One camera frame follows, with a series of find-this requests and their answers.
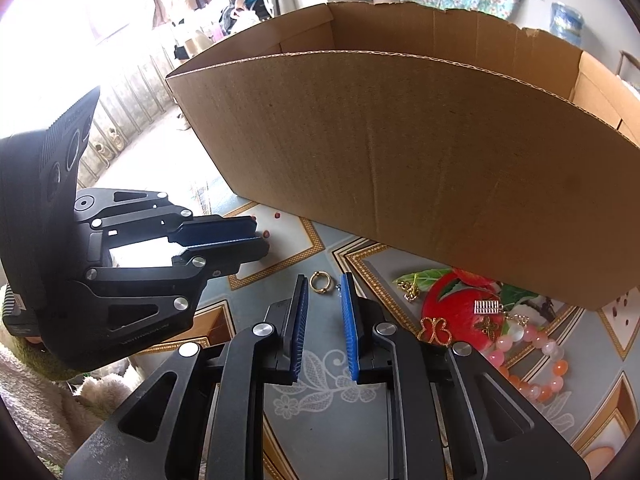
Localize gold ring earring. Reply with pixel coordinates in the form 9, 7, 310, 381
309, 270, 334, 295

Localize gold clover earring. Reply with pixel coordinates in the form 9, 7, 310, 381
418, 316, 454, 348

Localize pink orange bead bracelet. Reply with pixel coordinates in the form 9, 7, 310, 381
484, 318, 572, 403

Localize gold abacus charm earring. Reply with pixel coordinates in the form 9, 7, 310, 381
473, 299, 529, 341

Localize brown cardboard box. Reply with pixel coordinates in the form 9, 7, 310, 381
167, 2, 639, 309

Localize fruit print tablecloth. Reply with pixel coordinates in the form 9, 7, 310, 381
134, 199, 640, 480

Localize blue water bottle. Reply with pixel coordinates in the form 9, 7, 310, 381
549, 2, 585, 47

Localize wooden chair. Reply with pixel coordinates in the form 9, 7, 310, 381
615, 50, 640, 90

